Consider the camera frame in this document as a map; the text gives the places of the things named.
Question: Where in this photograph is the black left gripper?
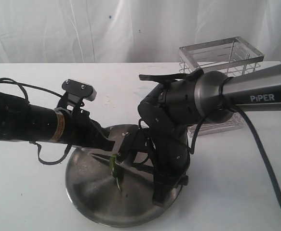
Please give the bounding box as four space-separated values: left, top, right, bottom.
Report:
58 108 115 151

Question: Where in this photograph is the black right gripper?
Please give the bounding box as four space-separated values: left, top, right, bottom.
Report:
152 163 188 206

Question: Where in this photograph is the green pepper with stem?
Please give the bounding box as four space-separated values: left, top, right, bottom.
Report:
109 154 124 192

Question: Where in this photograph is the black knife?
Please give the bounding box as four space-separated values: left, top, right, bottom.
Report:
91 153 154 175

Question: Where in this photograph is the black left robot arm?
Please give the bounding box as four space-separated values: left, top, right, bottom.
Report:
0 92 115 151

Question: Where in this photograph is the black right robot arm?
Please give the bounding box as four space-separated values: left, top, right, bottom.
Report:
138 64 281 206

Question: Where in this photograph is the round steel plate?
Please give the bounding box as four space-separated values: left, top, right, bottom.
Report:
66 124 183 228

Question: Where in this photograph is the white backdrop curtain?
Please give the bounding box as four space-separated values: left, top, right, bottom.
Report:
0 0 281 63

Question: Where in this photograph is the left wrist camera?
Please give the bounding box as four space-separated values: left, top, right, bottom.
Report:
55 79 97 115

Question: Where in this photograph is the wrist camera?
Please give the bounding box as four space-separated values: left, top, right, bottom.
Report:
55 79 97 115
116 127 150 168

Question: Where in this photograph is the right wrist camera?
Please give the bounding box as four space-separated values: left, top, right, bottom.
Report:
116 127 150 168

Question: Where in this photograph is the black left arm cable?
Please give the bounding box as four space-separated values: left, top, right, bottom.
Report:
0 77 71 166

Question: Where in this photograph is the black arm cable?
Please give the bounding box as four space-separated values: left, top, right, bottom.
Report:
0 77 71 166
130 103 281 227

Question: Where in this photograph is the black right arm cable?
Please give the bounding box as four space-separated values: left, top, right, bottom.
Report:
130 103 281 227

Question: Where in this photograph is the wire metal utensil holder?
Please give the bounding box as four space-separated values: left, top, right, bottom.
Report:
178 36 266 138

